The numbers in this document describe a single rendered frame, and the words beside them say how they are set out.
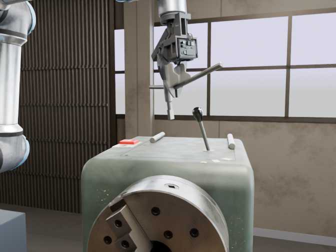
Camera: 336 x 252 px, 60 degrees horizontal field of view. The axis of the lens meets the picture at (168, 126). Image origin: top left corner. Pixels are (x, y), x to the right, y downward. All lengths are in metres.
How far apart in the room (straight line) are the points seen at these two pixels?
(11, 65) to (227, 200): 0.72
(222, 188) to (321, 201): 2.59
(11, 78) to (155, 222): 0.60
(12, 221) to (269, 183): 2.66
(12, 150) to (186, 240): 0.59
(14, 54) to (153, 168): 0.53
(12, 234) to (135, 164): 0.39
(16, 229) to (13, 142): 0.25
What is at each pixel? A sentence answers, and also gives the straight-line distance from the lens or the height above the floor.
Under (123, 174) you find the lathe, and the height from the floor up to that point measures 1.22.
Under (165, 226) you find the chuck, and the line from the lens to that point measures 0.65.
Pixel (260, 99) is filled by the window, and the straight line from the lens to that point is 3.08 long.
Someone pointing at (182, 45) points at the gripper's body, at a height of 1.56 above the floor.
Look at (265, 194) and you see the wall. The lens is 3.25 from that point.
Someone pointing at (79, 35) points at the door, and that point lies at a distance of 3.75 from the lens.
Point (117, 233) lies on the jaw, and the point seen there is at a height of 1.16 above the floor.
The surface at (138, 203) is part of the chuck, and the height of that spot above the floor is 1.21.
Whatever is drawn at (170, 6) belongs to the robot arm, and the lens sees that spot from 0.80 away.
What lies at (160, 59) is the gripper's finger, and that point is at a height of 1.53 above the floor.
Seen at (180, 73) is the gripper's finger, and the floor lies 1.50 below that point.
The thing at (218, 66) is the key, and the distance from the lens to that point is 0.65.
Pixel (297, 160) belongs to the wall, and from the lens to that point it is 3.18.
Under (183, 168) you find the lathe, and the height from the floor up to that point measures 1.24.
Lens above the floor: 1.43
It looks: 5 degrees down
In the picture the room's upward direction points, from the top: straight up
